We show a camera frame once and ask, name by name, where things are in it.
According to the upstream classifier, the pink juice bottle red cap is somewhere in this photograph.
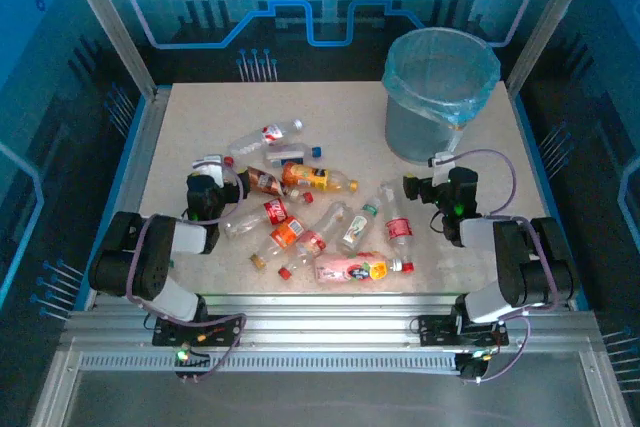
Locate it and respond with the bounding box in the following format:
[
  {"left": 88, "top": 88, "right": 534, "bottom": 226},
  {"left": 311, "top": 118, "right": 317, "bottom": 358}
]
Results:
[{"left": 313, "top": 250, "right": 415, "bottom": 286}]

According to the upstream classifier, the orange juice bottle yellow label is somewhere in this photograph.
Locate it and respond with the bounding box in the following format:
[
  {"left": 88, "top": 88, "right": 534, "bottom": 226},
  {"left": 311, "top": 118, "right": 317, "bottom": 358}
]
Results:
[{"left": 281, "top": 161, "right": 360, "bottom": 194}]

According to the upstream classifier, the Fiji water bottle blue cap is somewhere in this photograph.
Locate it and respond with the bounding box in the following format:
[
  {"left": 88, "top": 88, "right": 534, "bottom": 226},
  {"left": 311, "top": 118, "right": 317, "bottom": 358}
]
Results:
[{"left": 263, "top": 143, "right": 323, "bottom": 169}]

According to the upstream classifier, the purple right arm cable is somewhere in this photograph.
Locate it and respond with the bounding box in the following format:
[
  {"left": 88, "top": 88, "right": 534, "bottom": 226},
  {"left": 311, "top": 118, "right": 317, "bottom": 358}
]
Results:
[{"left": 447, "top": 148, "right": 561, "bottom": 384}]

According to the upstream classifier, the brown label plastic bottle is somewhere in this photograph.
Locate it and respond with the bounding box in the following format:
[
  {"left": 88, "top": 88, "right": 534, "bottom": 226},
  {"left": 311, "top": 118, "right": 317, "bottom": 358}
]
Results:
[{"left": 244, "top": 165, "right": 301, "bottom": 199}]

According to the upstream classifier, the aluminium side rail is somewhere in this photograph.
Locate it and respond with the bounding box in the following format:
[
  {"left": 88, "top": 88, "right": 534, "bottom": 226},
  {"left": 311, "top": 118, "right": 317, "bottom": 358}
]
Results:
[{"left": 84, "top": 86, "right": 172, "bottom": 311}]

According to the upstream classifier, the grey metal bin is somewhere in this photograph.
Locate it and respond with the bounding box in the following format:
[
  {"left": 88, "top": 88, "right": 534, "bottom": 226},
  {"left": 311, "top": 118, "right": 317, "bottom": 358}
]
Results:
[{"left": 383, "top": 91, "right": 469, "bottom": 166}]

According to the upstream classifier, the grey slotted cable duct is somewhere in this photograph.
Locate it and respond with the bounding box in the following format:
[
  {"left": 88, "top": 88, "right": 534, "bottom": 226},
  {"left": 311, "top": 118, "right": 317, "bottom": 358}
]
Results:
[{"left": 78, "top": 352, "right": 464, "bottom": 374}]

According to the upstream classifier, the grey bin with blue liner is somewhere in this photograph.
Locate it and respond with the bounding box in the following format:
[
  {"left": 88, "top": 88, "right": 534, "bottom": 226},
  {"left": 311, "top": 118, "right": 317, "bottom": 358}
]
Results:
[{"left": 382, "top": 26, "right": 502, "bottom": 148}]

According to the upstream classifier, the black connector block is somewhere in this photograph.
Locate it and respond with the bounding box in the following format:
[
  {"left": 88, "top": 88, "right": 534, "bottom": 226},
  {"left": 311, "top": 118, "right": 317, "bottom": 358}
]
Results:
[
  {"left": 172, "top": 346, "right": 214, "bottom": 384},
  {"left": 457, "top": 349, "right": 494, "bottom": 384}
]

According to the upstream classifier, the crushed clear bottle red cap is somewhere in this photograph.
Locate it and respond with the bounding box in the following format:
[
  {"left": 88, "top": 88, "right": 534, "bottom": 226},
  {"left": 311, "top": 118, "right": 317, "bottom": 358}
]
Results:
[{"left": 278, "top": 200, "right": 350, "bottom": 281}]

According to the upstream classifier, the aluminium front rail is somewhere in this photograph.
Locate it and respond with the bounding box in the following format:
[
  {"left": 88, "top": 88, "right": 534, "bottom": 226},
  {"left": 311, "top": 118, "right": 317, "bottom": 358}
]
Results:
[{"left": 59, "top": 293, "right": 601, "bottom": 356}]

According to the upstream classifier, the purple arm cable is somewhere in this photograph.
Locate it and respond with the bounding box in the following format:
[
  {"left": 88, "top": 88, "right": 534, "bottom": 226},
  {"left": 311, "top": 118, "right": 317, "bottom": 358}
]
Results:
[
  {"left": 125, "top": 166, "right": 247, "bottom": 384},
  {"left": 447, "top": 148, "right": 561, "bottom": 384}
]

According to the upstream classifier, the clear Coca-Cola bottle red label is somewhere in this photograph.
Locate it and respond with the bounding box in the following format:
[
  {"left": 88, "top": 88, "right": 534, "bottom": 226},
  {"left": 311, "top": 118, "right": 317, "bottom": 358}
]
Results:
[{"left": 223, "top": 190, "right": 315, "bottom": 241}]

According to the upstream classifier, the clear bottle white cap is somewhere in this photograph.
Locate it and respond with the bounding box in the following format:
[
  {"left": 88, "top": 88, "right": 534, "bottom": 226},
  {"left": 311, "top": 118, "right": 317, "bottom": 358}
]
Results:
[{"left": 227, "top": 118, "right": 305, "bottom": 158}]

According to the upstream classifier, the grey metal base sheet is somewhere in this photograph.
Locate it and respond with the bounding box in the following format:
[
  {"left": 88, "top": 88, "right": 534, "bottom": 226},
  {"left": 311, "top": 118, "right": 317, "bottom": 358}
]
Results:
[{"left": 29, "top": 349, "right": 636, "bottom": 427}]

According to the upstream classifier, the aluminium frame post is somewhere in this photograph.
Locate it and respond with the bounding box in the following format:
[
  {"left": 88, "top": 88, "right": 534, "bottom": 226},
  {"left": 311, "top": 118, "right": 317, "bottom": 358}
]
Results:
[
  {"left": 504, "top": 0, "right": 604, "bottom": 96},
  {"left": 55, "top": 0, "right": 160, "bottom": 99}
]

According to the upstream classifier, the black cable loop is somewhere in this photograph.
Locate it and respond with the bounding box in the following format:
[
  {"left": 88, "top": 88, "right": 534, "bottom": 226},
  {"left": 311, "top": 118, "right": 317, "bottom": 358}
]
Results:
[{"left": 430, "top": 210, "right": 454, "bottom": 234}]

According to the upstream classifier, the tall clear bottle red label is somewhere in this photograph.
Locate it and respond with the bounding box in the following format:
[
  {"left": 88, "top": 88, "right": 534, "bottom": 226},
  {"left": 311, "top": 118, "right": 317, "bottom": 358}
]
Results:
[{"left": 378, "top": 179, "right": 417, "bottom": 251}]

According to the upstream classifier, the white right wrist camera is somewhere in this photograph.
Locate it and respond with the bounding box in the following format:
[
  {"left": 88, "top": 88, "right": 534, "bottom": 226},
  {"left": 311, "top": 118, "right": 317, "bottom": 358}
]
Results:
[{"left": 427, "top": 150, "right": 459, "bottom": 187}]

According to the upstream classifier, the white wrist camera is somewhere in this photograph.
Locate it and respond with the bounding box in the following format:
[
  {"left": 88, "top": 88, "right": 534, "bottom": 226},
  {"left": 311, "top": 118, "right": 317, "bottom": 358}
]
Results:
[
  {"left": 192, "top": 154, "right": 226, "bottom": 189},
  {"left": 427, "top": 150, "right": 459, "bottom": 187}
]

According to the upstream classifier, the green white label bottle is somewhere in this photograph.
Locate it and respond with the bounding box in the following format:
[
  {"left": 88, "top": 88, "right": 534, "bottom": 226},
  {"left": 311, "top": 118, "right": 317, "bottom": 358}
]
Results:
[{"left": 337, "top": 198, "right": 384, "bottom": 255}]

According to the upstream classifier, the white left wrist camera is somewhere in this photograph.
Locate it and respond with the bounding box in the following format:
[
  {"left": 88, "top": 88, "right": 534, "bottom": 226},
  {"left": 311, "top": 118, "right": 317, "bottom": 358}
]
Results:
[{"left": 192, "top": 154, "right": 226, "bottom": 189}]

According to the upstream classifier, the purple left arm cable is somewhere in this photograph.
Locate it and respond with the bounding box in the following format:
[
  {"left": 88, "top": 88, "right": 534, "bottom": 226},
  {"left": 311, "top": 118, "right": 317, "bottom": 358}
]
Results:
[{"left": 125, "top": 166, "right": 247, "bottom": 384}]

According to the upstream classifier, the blue side rail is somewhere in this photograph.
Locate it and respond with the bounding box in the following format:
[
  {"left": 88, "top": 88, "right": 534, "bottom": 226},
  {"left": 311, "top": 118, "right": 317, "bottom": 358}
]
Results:
[{"left": 509, "top": 91, "right": 591, "bottom": 311}]

